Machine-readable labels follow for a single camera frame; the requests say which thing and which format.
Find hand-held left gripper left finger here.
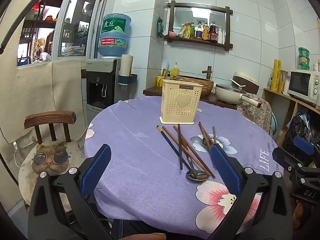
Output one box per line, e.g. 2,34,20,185
27,144,113,240

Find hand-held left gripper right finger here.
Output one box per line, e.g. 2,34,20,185
209,143,293,240

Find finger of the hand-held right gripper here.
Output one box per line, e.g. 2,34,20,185
272,146,310,180
293,135,320,157

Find metal spoon with wooden handle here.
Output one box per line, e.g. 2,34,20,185
185,156,209,181

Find brown wooden spoon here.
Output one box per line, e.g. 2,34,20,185
201,137,213,152

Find plain black chopstick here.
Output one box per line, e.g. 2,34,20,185
177,124,183,170

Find cream perforated utensil holder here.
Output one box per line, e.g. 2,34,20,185
159,79,202,125

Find person's right forearm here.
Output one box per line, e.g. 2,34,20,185
291,201,315,233

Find person's left hand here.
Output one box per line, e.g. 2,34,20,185
117,232,167,240

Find black plastic bag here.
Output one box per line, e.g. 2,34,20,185
285,109,320,155

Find teal plastic basin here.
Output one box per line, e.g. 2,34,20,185
271,111,278,135

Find purple floral tablecloth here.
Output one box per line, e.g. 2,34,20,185
84,96,285,239

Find cat print seat cushion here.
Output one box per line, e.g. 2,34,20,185
19,140,87,205

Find light wooden shelf unit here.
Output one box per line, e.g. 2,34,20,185
261,87,320,148

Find floral chair cover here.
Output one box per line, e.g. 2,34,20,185
236,93,273,135

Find white microwave oven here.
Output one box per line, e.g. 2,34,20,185
287,70,320,103

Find black chopstick with gold end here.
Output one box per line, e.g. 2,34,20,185
156,125,193,173

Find person's dark trousers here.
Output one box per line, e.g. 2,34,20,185
110,217,208,240

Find dark wooden chair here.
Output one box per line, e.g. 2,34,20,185
24,111,77,144

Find cream pan with lid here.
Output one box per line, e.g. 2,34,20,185
215,84,262,108

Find yellow wrap roll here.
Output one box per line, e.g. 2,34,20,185
271,59,282,92

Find white power strip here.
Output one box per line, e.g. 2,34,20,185
12,135,37,148

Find white and brown rice cooker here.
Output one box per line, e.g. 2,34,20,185
230,71,260,94

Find woven pattern sink basin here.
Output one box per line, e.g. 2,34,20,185
172,75,215,95

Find grey water dispenser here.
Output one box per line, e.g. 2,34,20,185
81,58,122,110

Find stack of green cans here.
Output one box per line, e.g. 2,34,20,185
297,47,310,70

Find teal cup holder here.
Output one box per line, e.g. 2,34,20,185
118,74,138,85

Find dark wooden counter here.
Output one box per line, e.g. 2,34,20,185
143,86,238,110

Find white paper cup stack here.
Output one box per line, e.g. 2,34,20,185
119,54,133,77

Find large dark soy sauce bottle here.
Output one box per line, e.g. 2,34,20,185
209,21,218,42

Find blue water jug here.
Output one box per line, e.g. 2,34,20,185
97,13,132,58

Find yellow green seasoning packet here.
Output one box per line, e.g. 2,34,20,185
177,24,190,38

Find black metal rod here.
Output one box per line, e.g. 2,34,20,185
0,0,52,54

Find beige wall covering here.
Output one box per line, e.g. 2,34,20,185
0,59,88,140

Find aluminium frame window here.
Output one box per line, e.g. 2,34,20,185
17,0,108,67

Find dark wooden wall shelf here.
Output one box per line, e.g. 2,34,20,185
164,1,233,51

